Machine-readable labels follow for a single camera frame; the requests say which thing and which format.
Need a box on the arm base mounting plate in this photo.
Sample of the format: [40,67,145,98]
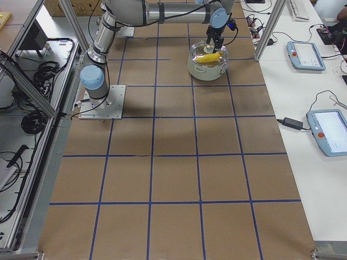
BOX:
[78,85,126,120]

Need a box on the near blue teach pendant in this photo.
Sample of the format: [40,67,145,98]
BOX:
[306,109,346,157]

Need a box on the far blue teach pendant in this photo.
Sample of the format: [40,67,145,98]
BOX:
[286,41,326,71]

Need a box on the aluminium frame post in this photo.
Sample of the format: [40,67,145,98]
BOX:
[254,0,286,62]

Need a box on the white keyboard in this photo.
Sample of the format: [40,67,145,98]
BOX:
[287,0,310,22]

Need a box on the cardboard box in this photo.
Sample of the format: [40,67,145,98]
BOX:
[44,0,102,17]

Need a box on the blue teach pendant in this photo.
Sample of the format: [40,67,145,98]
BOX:
[306,109,346,157]
[286,41,326,71]

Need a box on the pale green cooking pot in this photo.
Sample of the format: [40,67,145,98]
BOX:
[188,41,229,81]

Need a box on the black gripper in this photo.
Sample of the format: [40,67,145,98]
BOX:
[205,25,224,53]

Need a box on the yellow corn cob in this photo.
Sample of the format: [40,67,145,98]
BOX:
[194,53,221,63]

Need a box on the glass pot lid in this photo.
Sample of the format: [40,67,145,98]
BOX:
[189,41,229,67]

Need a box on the black power brick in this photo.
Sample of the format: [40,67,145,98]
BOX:
[282,117,303,130]

